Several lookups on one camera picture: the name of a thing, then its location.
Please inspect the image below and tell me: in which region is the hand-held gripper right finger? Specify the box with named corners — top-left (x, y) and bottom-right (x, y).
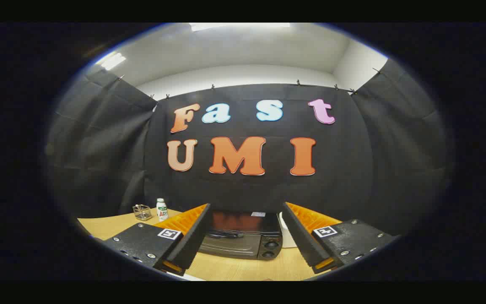
top-left (282, 201), bottom-right (401, 274)

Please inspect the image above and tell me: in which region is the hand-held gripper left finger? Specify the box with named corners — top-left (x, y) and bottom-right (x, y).
top-left (103, 203), bottom-right (211, 277)

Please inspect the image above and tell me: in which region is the black toaster oven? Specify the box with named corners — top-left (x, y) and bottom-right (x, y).
top-left (198, 210), bottom-right (284, 261)

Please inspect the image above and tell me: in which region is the white toaster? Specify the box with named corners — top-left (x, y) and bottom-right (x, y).
top-left (278, 212), bottom-right (297, 249)

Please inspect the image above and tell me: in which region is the white bottle green label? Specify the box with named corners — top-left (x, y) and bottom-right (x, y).
top-left (156, 198), bottom-right (169, 222)

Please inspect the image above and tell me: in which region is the small clear holder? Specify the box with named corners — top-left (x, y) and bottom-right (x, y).
top-left (132, 204), bottom-right (152, 221)

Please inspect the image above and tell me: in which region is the black backdrop cloth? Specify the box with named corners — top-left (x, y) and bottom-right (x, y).
top-left (45, 57), bottom-right (454, 237)

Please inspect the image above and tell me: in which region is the small ceiling light panel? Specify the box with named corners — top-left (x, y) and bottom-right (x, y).
top-left (95, 52), bottom-right (126, 71)

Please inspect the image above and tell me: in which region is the large ceiling light panel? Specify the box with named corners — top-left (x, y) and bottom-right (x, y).
top-left (189, 23), bottom-right (291, 32)

